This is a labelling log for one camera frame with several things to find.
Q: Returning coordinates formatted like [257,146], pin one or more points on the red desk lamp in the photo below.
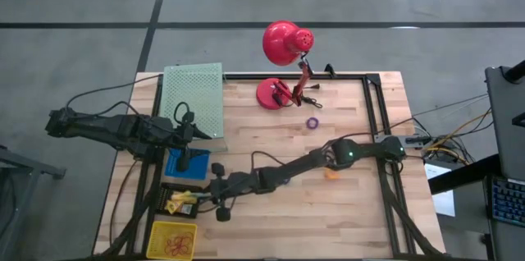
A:
[283,43]

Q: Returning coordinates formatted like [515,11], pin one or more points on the orange spiral wrist coil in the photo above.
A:
[331,175]

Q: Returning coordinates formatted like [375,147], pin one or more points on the grey metal stand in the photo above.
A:
[24,166]

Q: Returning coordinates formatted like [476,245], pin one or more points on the black plastic basket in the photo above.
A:
[164,191]

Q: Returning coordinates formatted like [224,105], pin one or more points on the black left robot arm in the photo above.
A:
[106,127]

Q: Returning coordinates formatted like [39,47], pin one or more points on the purple spiral wrist coil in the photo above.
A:
[307,122]

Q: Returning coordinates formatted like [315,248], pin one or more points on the black aluminium table frame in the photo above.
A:
[287,76]

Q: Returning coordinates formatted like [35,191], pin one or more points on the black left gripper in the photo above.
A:
[183,138]

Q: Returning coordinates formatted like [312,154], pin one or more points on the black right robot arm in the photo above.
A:
[295,166]

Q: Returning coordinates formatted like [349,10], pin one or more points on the grey laptop with lit keyboard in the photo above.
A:
[506,129]

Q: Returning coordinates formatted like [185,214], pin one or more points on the green perforated metal shelf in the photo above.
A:
[193,97]

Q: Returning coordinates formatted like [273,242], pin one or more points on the black desk edge bar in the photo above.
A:
[463,172]

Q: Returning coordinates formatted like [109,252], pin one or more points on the blue plastic basket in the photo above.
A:
[197,168]

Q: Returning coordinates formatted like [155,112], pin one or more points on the black clamp knob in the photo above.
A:
[329,70]

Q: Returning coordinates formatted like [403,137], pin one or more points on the white paper sheet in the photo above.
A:
[445,205]

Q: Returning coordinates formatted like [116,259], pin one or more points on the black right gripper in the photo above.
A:
[223,189]

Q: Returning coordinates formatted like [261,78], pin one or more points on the yellow plastic basket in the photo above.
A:
[156,248]

